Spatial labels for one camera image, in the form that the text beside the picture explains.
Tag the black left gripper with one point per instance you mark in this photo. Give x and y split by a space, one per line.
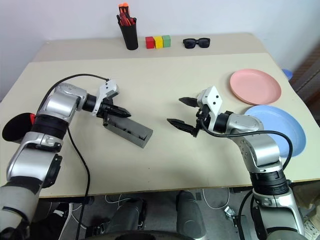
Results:
106 110

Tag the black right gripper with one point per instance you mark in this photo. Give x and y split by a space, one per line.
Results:
202 115

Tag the grey glasses case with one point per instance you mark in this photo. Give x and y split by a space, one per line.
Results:
135 132

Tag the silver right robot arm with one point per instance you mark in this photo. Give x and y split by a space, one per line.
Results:
250 125

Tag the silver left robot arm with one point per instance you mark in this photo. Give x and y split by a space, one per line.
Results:
60 105

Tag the black sunglasses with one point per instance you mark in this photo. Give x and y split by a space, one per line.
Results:
190 43

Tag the pink plate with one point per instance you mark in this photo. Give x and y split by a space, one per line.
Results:
255 85

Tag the red wooden block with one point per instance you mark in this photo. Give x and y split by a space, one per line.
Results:
149 43

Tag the green wooden block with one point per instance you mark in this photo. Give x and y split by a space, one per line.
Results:
166 41

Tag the tall black pen holder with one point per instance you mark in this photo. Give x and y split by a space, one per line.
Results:
129 37

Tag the yellow wooden block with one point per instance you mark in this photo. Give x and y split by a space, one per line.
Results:
158 42

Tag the red and black pen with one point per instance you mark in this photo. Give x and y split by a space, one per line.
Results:
125 21

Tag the blue plate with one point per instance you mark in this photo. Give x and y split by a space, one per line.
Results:
282 122

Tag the dark grey rounded shape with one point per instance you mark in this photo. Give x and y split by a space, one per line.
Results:
190 212
130 212

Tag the orange capped black marker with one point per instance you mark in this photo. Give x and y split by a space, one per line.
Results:
123 5

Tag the wide black cup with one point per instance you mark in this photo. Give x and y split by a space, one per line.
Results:
15 127

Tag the grey caster wheel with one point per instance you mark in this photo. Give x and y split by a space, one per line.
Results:
230 213

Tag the blue round container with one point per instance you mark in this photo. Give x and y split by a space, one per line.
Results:
288 74

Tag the dark brown wooden furniture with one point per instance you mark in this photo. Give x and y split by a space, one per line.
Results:
308 77

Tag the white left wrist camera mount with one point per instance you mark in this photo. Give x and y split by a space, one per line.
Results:
108 87

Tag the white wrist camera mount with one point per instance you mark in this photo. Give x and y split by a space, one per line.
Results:
212 97
108 87

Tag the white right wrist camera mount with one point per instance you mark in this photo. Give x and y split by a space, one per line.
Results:
212 97

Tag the black table frame bar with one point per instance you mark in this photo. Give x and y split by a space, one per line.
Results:
70 200

